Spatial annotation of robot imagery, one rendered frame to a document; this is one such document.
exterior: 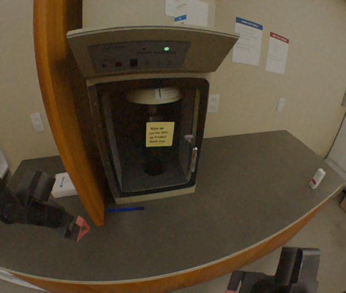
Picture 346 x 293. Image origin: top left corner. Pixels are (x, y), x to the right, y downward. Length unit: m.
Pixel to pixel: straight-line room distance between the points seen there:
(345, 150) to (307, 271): 2.96
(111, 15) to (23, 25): 0.69
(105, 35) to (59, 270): 0.64
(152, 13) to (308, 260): 0.53
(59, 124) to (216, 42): 0.36
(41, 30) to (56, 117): 0.18
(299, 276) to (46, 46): 0.53
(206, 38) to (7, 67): 1.00
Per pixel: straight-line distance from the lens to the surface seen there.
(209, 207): 0.66
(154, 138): 0.46
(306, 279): 0.27
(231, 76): 1.02
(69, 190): 0.75
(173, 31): 0.31
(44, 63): 0.36
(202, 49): 0.36
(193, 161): 0.48
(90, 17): 0.43
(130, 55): 0.34
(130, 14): 0.42
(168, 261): 0.54
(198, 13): 0.36
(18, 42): 1.04
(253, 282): 0.37
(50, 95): 0.36
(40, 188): 0.38
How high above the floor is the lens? 1.46
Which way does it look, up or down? 34 degrees down
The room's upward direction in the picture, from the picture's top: 2 degrees clockwise
